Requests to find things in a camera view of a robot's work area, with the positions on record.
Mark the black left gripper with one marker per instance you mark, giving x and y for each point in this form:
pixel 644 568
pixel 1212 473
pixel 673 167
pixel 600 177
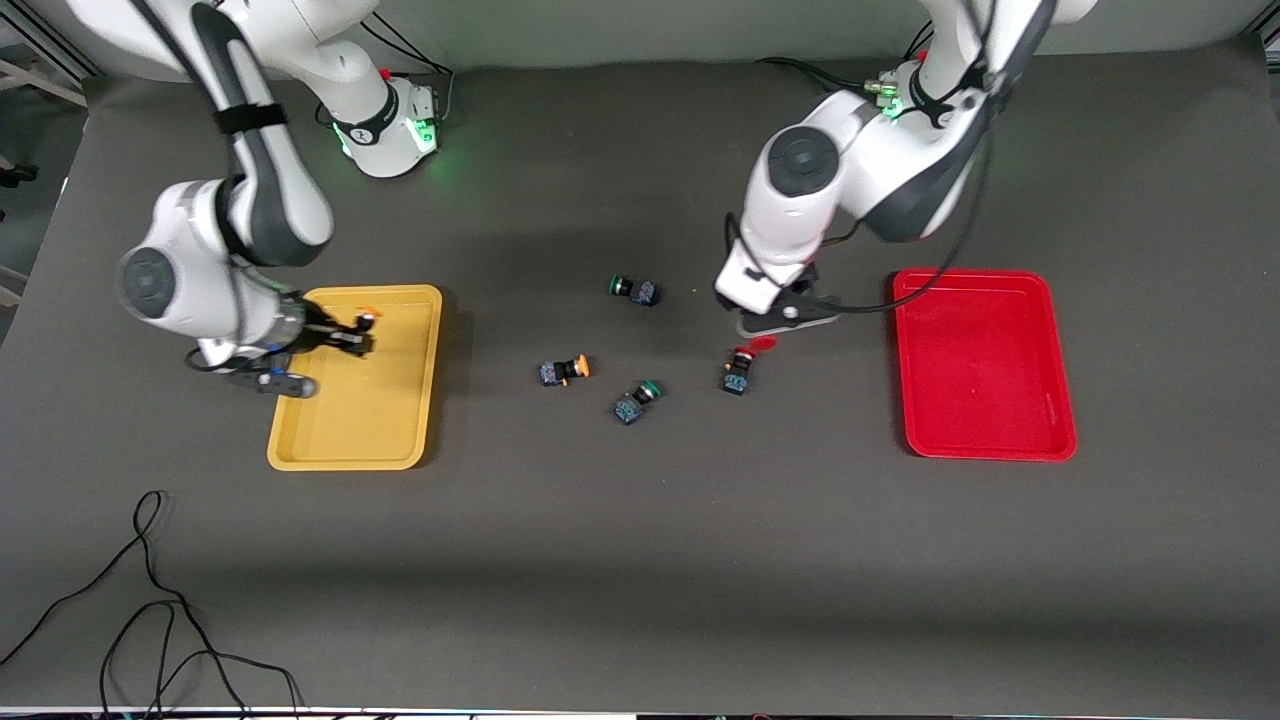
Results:
pixel 800 285

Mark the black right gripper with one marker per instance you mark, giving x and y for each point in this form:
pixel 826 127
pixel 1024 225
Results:
pixel 322 333

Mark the red push button switch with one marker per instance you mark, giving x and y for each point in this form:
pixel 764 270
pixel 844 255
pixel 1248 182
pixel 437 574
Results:
pixel 763 343
pixel 737 380

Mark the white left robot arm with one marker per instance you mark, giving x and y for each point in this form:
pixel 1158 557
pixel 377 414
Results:
pixel 800 165

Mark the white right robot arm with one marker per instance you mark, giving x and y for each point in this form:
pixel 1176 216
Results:
pixel 160 285

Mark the yellow plastic tray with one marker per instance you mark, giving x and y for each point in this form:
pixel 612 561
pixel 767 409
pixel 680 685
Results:
pixel 370 400

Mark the red plastic tray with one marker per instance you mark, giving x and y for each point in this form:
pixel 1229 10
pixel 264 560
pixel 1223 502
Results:
pixel 985 365

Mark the green push button switch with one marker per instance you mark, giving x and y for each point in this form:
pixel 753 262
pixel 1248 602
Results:
pixel 640 292
pixel 632 407

